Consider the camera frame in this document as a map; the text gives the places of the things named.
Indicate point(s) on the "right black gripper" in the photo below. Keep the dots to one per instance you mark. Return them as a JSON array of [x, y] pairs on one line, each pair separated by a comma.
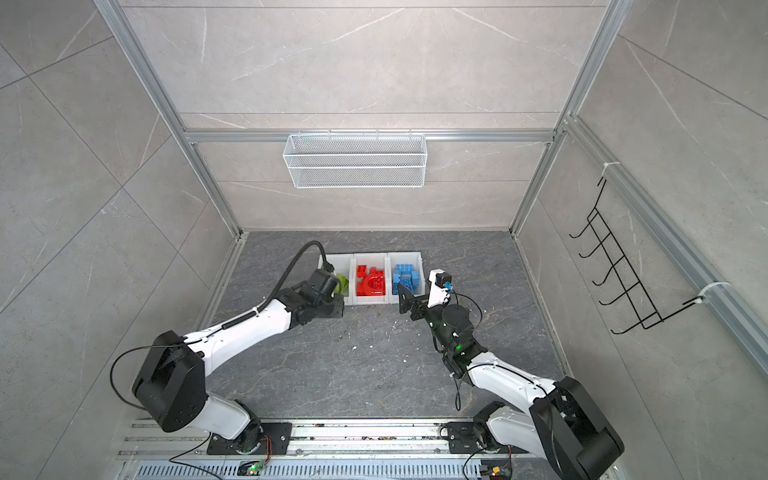
[[413, 303]]

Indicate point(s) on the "white middle storage bin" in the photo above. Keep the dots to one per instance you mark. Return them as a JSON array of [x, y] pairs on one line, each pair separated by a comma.
[[379, 261]]

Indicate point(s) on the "green lego brick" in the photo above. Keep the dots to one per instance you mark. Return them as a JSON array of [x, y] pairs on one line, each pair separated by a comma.
[[342, 288]]

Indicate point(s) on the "black wire hook rack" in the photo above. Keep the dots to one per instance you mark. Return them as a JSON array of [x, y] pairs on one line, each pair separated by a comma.
[[620, 268]]

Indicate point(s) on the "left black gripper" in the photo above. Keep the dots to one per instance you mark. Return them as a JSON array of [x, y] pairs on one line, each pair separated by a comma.
[[339, 308]]

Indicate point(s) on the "red double lego brick top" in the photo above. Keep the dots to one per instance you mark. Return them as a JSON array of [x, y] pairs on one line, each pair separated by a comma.
[[363, 271]]

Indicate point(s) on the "blue lego brick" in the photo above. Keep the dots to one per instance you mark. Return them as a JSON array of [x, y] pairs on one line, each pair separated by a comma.
[[415, 280], [403, 269]]

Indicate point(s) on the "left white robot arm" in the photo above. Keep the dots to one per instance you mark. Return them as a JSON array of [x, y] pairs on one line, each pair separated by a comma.
[[171, 383]]

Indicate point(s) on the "white wire mesh basket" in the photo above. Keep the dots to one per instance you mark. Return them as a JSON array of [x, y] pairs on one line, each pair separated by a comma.
[[356, 160]]

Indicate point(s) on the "red arch lego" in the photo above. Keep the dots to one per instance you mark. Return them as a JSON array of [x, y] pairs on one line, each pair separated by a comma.
[[373, 285]]

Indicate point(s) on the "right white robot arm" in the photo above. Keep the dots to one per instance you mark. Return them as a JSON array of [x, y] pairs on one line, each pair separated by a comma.
[[557, 420]]

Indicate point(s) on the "metal base rail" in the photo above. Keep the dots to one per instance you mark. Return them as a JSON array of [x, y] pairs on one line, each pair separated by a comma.
[[405, 448]]

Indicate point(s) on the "white right storage bin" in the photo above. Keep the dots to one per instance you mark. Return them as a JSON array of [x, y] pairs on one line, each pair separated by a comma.
[[414, 258]]

